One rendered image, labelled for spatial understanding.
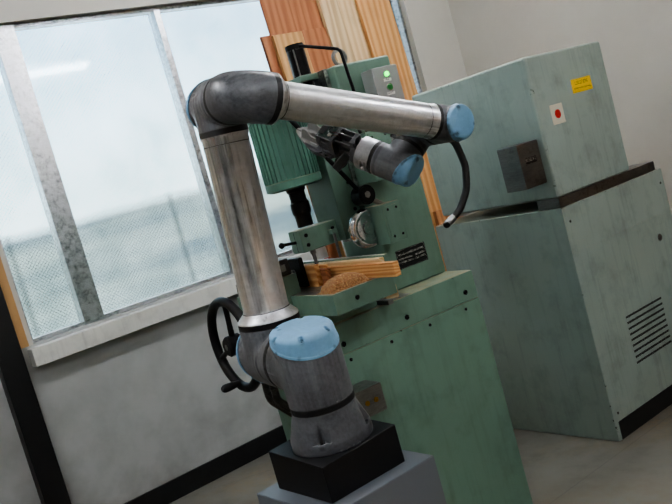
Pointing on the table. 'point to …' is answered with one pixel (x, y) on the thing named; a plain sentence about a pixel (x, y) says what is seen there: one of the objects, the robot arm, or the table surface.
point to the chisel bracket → (312, 237)
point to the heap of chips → (342, 282)
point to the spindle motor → (283, 157)
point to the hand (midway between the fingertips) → (301, 133)
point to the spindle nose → (300, 207)
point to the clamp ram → (299, 270)
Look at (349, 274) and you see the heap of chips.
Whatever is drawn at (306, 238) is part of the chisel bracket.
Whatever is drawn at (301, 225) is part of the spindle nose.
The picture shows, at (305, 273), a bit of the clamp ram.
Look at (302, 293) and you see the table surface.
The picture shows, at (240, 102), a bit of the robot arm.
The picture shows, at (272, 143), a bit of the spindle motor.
